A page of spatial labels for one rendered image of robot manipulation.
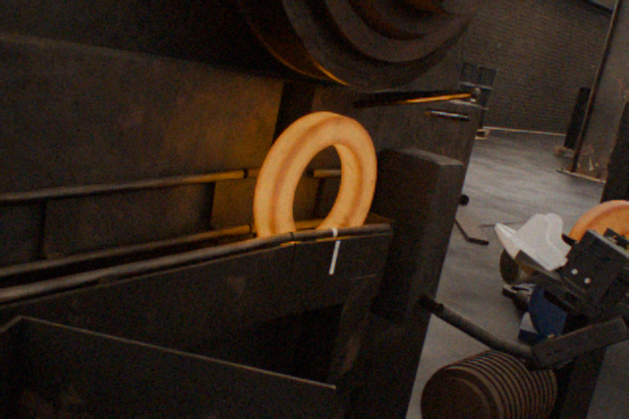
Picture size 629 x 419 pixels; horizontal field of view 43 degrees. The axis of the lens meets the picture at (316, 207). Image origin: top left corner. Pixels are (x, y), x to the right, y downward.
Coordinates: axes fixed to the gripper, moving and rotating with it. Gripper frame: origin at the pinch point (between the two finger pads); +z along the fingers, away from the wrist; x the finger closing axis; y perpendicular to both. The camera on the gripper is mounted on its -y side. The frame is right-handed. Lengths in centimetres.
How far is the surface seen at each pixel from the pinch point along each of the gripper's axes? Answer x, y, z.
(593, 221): -29.4, 0.9, 0.1
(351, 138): 10.8, 2.3, 18.1
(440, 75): -28.3, 7.3, 33.3
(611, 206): -32.2, 3.7, -0.2
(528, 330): -196, -84, 43
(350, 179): 6.8, -3.4, 18.0
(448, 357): -147, -90, 47
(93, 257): 41.2, -12.3, 18.1
